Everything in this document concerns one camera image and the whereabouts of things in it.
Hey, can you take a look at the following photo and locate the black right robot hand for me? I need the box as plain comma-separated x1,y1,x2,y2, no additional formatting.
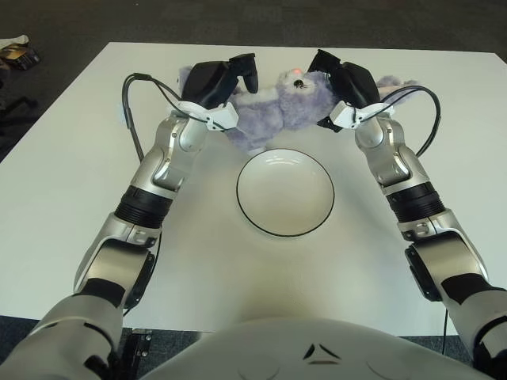
307,48,381,134

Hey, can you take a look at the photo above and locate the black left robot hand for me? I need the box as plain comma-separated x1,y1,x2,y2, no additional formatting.
181,52,261,110

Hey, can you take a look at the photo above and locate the purple plush rabbit doll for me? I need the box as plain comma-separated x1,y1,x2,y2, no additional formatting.
176,65,419,155

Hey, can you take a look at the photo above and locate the white plate with black rim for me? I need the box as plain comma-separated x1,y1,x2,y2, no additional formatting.
236,148,336,238

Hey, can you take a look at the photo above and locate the dark cardboard box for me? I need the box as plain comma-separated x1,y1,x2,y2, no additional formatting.
0,44,43,71

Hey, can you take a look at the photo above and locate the black chair base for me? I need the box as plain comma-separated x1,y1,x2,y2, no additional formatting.
0,94,40,127

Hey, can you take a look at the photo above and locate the white crumpled cloth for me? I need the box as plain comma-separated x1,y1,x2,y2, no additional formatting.
0,34,29,51

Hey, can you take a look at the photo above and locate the grey robot torso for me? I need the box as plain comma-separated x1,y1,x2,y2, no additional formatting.
138,316,488,380

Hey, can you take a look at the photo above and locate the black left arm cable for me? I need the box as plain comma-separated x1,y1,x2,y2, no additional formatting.
120,72,211,317

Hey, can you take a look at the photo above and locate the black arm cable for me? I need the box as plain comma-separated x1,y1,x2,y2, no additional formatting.
120,72,211,317
356,85,449,352

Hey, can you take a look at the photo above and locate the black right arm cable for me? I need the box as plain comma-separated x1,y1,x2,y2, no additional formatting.
356,85,449,352

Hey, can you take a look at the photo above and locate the black bracket with screws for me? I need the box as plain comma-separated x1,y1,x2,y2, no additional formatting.
130,327,154,359

